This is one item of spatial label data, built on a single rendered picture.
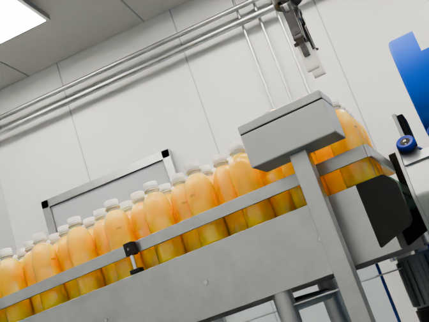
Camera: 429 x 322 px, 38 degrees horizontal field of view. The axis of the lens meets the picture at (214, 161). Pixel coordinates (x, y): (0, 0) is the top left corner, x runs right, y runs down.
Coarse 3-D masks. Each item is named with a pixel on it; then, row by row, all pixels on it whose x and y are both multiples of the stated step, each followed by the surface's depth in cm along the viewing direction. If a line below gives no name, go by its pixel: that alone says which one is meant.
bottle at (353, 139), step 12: (336, 108) 147; (348, 120) 145; (348, 132) 143; (336, 144) 144; (348, 144) 143; (360, 144) 143; (348, 168) 142; (360, 168) 141; (372, 168) 142; (348, 180) 142; (360, 180) 141
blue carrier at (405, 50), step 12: (408, 36) 151; (396, 48) 149; (408, 48) 147; (396, 60) 147; (408, 60) 145; (420, 60) 144; (408, 72) 144; (420, 72) 143; (408, 84) 144; (420, 84) 143; (420, 96) 144; (420, 108) 144
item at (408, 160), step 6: (414, 150) 146; (420, 150) 145; (426, 150) 144; (402, 156) 147; (408, 156) 146; (414, 156) 145; (420, 156) 144; (426, 156) 143; (408, 162) 144; (414, 162) 144
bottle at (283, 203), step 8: (280, 168) 154; (264, 176) 155; (272, 176) 153; (280, 176) 153; (264, 184) 156; (288, 192) 152; (272, 200) 154; (280, 200) 152; (288, 200) 151; (280, 208) 152; (288, 208) 151
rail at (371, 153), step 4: (364, 144) 141; (368, 148) 141; (372, 148) 147; (368, 152) 140; (372, 152) 144; (376, 152) 151; (368, 156) 140; (372, 156) 142; (376, 156) 148; (380, 156) 156; (376, 160) 148; (380, 160) 152; (384, 160) 160; (388, 160) 168; (380, 164) 155; (384, 164) 157; (388, 164) 164; (392, 164) 173; (388, 168) 164; (392, 168) 168
